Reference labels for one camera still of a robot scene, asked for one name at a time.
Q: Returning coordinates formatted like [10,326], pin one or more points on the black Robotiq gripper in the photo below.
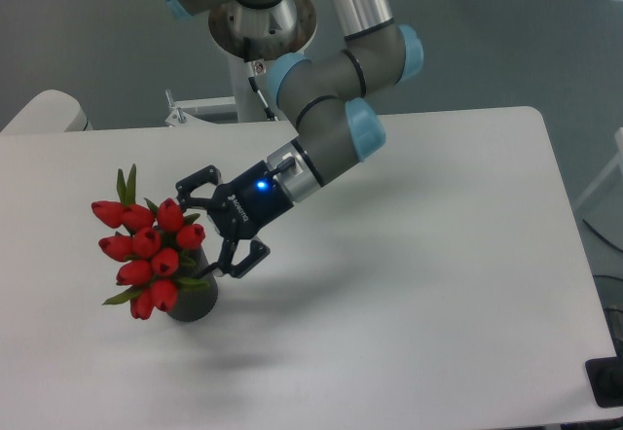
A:
[253,201]

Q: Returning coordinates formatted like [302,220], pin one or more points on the red tulip bouquet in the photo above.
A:
[136,241]

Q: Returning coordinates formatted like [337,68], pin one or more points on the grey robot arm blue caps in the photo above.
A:
[324,100]

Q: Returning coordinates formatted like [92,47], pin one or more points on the dark grey ribbed vase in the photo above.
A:
[186,294]

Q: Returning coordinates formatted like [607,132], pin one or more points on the white chair at left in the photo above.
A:
[50,111]

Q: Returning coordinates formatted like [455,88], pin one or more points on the white furniture at right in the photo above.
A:
[604,180]

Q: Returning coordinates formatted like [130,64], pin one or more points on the black device at table edge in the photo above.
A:
[605,377]

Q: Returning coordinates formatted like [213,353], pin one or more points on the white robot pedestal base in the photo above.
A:
[251,40]

